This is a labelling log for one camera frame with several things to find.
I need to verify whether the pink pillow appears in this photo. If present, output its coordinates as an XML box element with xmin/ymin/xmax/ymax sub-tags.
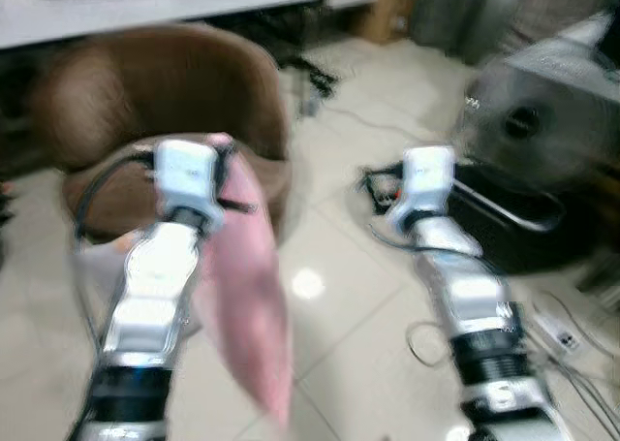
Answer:
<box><xmin>192</xmin><ymin>132</ymin><xmax>297</xmax><ymax>434</ymax></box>

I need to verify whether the brown round sofa chair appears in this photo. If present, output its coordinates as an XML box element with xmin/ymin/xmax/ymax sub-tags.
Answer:
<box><xmin>27</xmin><ymin>23</ymin><xmax>293</xmax><ymax>246</ymax></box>

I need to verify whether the black floor case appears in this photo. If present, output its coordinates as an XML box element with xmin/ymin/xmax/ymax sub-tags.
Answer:
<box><xmin>426</xmin><ymin>163</ymin><xmax>604</xmax><ymax>275</ymax></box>

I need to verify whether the grey mesh electric fan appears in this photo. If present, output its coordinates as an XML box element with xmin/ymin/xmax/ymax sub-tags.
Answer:
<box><xmin>459</xmin><ymin>47</ymin><xmax>620</xmax><ymax>188</ymax></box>

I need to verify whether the brown cardboard box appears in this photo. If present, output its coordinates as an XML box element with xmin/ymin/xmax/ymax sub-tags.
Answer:
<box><xmin>360</xmin><ymin>0</ymin><xmax>415</xmax><ymax>46</ymax></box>

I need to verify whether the long white desk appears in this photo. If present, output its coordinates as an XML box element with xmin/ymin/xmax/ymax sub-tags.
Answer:
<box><xmin>0</xmin><ymin>0</ymin><xmax>322</xmax><ymax>51</ymax></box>

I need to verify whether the white power strip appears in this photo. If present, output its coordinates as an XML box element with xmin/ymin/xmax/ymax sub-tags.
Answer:
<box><xmin>529</xmin><ymin>303</ymin><xmax>584</xmax><ymax>357</ymax></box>

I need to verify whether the grey-topped work desk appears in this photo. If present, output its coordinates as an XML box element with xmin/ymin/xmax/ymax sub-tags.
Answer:
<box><xmin>492</xmin><ymin>13</ymin><xmax>620</xmax><ymax>105</ymax></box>

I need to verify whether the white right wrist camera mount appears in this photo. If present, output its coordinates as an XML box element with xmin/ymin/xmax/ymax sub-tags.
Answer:
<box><xmin>396</xmin><ymin>146</ymin><xmax>457</xmax><ymax>225</ymax></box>

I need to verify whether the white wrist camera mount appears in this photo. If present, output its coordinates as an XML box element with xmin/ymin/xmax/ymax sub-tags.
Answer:
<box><xmin>152</xmin><ymin>140</ymin><xmax>223</xmax><ymax>235</ymax></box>
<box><xmin>396</xmin><ymin>146</ymin><xmax>457</xmax><ymax>225</ymax></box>

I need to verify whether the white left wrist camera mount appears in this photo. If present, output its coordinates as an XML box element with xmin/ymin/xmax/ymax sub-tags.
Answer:
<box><xmin>152</xmin><ymin>140</ymin><xmax>223</xmax><ymax>235</ymax></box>

